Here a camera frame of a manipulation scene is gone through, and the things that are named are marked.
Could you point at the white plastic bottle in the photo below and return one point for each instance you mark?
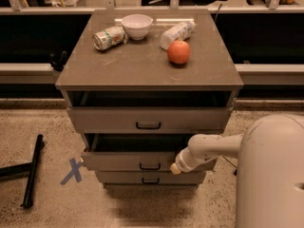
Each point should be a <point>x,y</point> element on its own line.
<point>180,31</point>

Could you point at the white bowl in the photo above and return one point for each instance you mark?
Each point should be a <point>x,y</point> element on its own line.
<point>137,26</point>

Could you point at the green white soda can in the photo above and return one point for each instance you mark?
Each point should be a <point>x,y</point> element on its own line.
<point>109,37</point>

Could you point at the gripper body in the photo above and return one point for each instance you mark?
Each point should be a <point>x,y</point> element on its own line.
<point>184,162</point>

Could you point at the blue tape cross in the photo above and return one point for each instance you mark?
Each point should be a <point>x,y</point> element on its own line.
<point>74,171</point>

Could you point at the grey drawer cabinet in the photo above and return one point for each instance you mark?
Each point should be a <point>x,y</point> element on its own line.
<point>143,65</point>

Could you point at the black clamp on ledge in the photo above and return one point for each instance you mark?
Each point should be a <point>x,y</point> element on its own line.
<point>58,62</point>

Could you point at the grey top drawer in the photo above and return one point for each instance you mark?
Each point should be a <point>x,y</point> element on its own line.
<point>160,112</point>

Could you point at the black stand left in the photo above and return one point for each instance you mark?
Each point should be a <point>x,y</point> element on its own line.
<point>28,169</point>

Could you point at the grey bottom drawer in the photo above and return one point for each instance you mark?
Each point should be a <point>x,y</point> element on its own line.
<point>148,178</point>

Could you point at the grey drawer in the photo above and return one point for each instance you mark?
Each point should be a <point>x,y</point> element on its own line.
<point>148,178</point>
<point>160,112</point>
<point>134,152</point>

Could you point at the orange fruit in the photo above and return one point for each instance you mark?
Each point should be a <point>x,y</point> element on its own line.
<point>178,52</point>

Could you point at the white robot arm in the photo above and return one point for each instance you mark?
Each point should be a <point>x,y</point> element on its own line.
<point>270,169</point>

